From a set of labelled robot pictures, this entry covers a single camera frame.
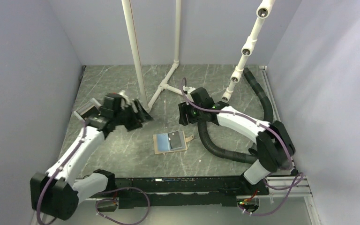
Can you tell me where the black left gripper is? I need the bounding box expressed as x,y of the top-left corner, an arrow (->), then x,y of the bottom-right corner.
113,98 -> 152,132

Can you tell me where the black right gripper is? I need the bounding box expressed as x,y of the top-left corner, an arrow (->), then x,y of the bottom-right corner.
178,100 -> 203,126

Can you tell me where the black VIP credit card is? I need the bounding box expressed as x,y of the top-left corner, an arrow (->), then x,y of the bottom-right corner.
168,131 -> 183,150

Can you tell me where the tan leather card holder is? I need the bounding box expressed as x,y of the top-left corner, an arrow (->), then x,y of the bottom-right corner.
153,130 -> 194,154

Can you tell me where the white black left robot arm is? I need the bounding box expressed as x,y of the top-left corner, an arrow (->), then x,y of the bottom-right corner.
30,92 -> 153,225

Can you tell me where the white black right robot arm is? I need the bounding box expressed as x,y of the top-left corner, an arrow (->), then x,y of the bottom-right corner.
178,87 -> 295,195

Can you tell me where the white card tray box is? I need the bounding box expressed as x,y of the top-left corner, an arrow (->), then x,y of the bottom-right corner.
73,98 -> 101,122

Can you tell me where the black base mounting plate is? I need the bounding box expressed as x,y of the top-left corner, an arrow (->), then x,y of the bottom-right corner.
84,175 -> 270,209

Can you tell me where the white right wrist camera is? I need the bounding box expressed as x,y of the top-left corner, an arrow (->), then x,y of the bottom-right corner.
182,86 -> 196,95

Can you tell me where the black corrugated hose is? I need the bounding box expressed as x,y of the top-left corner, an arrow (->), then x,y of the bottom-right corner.
196,67 -> 274,164

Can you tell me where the side aluminium rail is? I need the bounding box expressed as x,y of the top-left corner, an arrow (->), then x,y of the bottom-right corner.
259,65 -> 293,160

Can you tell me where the white PVC pipe frame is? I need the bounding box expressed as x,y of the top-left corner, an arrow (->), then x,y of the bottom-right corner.
121,0 -> 276,114

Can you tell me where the aluminium extrusion rail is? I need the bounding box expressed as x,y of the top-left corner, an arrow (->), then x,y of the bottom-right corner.
30,176 -> 322,225

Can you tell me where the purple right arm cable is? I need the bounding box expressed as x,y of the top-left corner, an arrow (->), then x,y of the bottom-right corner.
180,77 -> 305,217

